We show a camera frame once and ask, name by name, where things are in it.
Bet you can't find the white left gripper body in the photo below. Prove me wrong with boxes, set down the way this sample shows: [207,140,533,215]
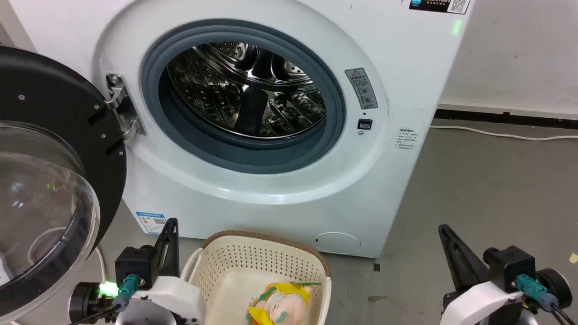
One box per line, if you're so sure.
[134,275,207,325]

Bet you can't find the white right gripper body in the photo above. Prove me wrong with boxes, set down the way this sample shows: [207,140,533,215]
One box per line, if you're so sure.
[442,279,526,325]

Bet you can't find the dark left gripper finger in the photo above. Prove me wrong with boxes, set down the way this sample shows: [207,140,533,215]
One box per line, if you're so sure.
[153,218,175,277]
[168,218,180,277]

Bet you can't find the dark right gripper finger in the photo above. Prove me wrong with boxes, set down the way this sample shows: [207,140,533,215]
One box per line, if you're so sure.
[438,224,470,293]
[443,224,492,286]

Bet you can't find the white front-load washing machine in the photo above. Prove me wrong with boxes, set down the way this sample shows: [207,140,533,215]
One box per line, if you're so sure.
[9,0,475,260]

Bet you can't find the blue energy label sticker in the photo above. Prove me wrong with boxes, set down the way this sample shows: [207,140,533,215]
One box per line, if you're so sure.
[135,211,167,236]

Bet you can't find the cream perforated laundry basket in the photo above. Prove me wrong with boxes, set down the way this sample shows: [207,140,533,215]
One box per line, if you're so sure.
[182,230,333,325]

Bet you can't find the yellow and pink plush doll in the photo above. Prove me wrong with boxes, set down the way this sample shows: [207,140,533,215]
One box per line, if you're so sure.
[247,281,322,325]

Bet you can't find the grey rubber door gasket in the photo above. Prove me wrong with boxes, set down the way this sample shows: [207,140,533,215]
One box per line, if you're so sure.
[140,24,348,175]

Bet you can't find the oval drain filter cover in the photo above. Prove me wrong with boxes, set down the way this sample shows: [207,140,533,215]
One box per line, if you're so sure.
[313,232,362,254]

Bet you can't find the small printed text sticker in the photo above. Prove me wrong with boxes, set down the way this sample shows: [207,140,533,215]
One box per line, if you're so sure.
[395,129,420,152]

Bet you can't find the black baseboard strip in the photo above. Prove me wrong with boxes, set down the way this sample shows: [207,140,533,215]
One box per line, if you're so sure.
[433,108,578,131]

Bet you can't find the chrome door hinge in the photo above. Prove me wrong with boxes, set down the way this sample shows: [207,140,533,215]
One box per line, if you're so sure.
[105,74,146,140]

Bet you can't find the steel washer drum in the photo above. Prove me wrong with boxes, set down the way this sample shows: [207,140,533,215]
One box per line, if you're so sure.
[166,42,327,139]

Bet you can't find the black round washer door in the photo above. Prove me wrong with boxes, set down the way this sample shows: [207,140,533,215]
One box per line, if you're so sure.
[0,45,128,317]

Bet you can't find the grey warning sticker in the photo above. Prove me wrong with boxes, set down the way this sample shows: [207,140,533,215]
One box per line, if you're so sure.
[345,68,379,110]

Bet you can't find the black QR code sticker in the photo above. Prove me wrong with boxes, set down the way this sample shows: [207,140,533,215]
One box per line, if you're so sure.
[409,0,471,15]

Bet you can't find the teal plug right camera cable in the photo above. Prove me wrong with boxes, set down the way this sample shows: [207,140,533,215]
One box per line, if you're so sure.
[514,274,578,325]

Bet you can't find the teal plug camera cable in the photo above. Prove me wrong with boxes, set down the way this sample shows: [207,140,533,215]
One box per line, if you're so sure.
[68,274,140,325]
[514,274,578,325]

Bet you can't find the teal plug left camera cable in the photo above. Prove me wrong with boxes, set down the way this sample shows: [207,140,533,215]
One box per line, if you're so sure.
[68,274,140,325]

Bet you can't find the thin white cable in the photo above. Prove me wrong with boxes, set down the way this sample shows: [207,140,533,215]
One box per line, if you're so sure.
[93,246,107,284]

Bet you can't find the white cable on floor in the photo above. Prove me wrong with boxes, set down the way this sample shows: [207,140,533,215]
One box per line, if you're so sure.
[429,125,578,142]

